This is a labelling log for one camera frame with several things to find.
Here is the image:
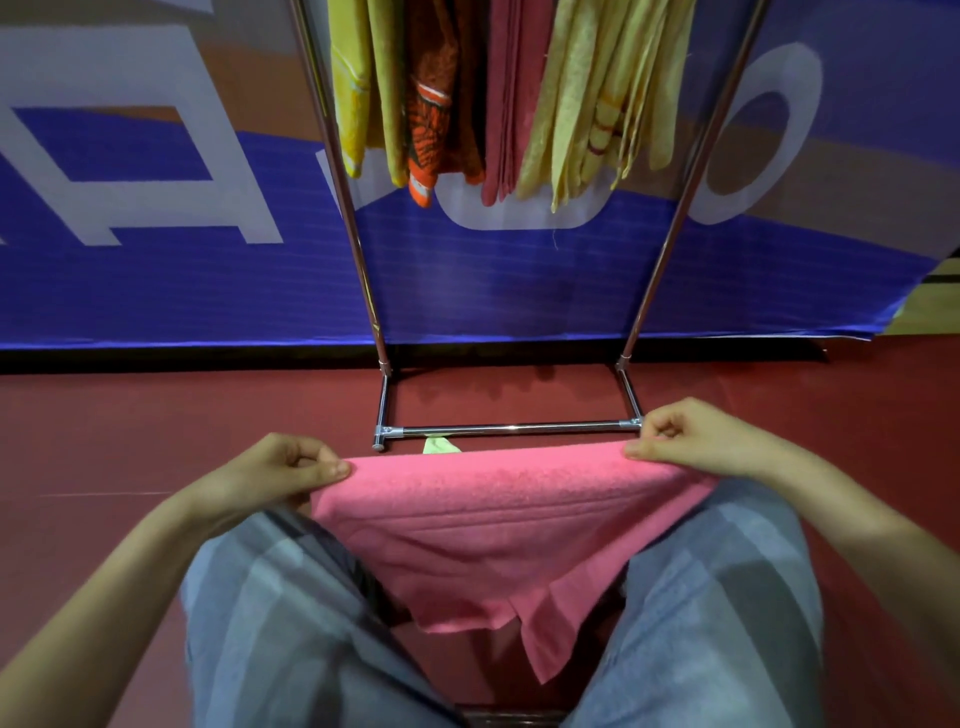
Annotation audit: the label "orange brown patterned towel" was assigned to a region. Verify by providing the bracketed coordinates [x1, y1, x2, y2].
[404, 0, 487, 210]

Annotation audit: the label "person's right hand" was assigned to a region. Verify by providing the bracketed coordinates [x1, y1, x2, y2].
[622, 397, 789, 483]

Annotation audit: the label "blue printed banner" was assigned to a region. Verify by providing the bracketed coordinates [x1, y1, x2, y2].
[0, 0, 960, 352]

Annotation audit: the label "person's right forearm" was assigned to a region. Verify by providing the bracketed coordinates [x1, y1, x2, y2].
[761, 438, 960, 676]

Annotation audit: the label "chrome metal bar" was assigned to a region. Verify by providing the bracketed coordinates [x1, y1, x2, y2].
[457, 704, 569, 728]

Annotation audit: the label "metal towel rack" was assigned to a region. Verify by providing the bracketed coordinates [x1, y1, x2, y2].
[288, 0, 774, 454]

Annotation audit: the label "pale yellow striped towel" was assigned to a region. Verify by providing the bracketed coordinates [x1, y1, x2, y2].
[581, 0, 698, 189]

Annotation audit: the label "person's grey trousers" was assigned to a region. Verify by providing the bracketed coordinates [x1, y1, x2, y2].
[179, 478, 826, 728]

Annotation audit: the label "pink towel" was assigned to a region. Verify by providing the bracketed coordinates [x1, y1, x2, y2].
[310, 440, 720, 685]
[481, 0, 558, 208]

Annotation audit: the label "person's left hand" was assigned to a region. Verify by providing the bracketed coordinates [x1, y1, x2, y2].
[183, 432, 353, 530]

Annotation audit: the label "yellow patterned towel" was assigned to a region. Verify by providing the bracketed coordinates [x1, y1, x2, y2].
[327, 0, 409, 190]

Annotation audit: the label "person's left forearm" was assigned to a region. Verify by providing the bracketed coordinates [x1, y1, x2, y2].
[0, 491, 226, 728]

